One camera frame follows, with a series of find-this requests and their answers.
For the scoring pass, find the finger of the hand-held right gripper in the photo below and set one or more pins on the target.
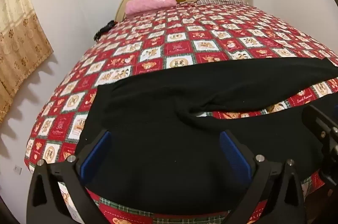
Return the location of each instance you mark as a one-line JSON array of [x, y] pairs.
[[318, 121]]

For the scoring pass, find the red checkered printed blanket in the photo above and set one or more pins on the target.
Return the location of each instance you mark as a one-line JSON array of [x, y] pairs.
[[184, 36]]

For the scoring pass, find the black object beside bed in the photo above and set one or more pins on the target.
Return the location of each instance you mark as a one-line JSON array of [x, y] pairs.
[[104, 28]]

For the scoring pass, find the beige patterned curtain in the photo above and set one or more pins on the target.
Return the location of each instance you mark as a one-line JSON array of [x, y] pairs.
[[18, 41]]

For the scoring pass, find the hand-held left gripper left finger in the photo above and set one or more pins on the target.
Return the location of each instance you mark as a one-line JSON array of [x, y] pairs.
[[95, 155]]

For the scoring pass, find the pink folded blanket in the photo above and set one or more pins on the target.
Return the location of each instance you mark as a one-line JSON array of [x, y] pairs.
[[149, 2]]

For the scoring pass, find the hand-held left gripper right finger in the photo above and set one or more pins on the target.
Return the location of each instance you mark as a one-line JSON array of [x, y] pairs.
[[235, 158]]

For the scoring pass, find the white wall outlet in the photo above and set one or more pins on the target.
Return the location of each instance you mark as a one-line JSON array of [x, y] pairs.
[[18, 170]]

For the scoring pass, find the black pants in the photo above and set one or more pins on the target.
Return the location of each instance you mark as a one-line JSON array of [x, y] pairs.
[[163, 160]]

